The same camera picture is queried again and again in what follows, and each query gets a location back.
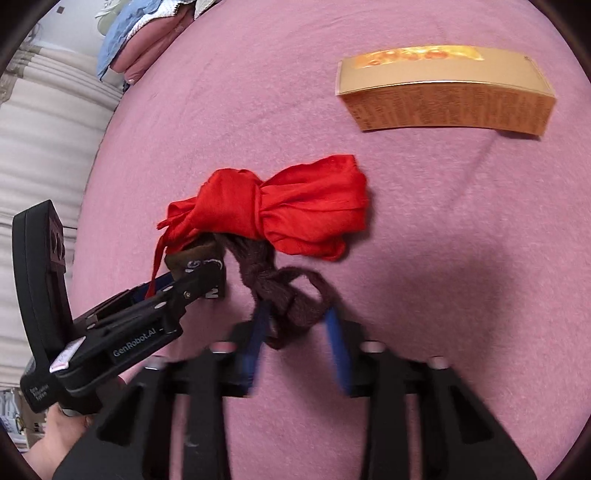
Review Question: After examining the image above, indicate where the dark brown printed sock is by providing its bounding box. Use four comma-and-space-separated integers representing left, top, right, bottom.
164, 233, 335, 350

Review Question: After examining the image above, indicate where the red knotted cloth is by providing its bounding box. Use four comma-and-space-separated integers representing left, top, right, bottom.
146, 155, 370, 297

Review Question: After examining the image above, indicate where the gold cardboard box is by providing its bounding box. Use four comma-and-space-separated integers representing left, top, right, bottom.
335, 45, 556, 137

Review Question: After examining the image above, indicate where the person's left hand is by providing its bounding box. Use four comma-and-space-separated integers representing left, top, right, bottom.
23, 404, 94, 479

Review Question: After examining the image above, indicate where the pink bed sheet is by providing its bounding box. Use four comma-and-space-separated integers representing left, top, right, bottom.
69, 1, 590, 478

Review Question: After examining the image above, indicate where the beige curtain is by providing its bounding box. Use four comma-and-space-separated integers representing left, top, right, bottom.
1, 45, 122, 388

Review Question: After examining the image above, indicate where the pink folded blanket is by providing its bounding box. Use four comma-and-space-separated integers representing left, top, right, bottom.
109, 4, 194, 85

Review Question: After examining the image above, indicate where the blue pillow left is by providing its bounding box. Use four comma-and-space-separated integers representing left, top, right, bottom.
96, 0, 162, 81

